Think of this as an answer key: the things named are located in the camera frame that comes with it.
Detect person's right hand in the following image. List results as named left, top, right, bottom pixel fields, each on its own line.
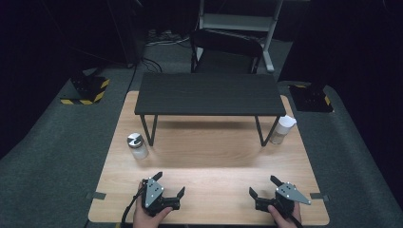
left=267, top=200, right=302, bottom=228

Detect black chair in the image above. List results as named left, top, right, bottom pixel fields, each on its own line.
left=189, top=28, right=264, bottom=75

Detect grey tape strip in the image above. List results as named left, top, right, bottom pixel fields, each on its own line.
left=85, top=191, right=107, bottom=200
left=309, top=192, right=331, bottom=202

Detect black yellow striped floor plate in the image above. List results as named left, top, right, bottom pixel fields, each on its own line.
left=60, top=73, right=111, bottom=105
left=288, top=83, right=335, bottom=113

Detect black shelf with metal legs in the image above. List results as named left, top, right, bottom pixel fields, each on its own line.
left=134, top=71, right=287, bottom=147

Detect glass shaker with silver lid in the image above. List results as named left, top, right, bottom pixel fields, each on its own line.
left=126, top=132, right=150, bottom=161

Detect white floor cables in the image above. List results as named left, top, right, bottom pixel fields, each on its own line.
left=145, top=28, right=191, bottom=48

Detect right hand-held gripper cable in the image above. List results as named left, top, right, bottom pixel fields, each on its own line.
left=286, top=211, right=304, bottom=228

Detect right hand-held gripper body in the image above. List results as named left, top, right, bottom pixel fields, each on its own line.
left=255, top=181, right=312, bottom=219

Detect black floor cable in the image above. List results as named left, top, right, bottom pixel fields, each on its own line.
left=141, top=56, right=163, bottom=73

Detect left hand-held gripper cable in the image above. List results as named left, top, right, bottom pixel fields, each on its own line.
left=121, top=184, right=148, bottom=228

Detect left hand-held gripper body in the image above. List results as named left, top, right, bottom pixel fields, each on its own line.
left=141, top=177, right=182, bottom=218

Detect white metal stand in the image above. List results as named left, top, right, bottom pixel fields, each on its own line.
left=198, top=0, right=284, bottom=74

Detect hand-held gripper cable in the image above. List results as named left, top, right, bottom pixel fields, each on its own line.
left=286, top=211, right=304, bottom=228
left=121, top=184, right=148, bottom=228

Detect person's left hand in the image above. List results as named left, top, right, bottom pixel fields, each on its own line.
left=132, top=180, right=175, bottom=228

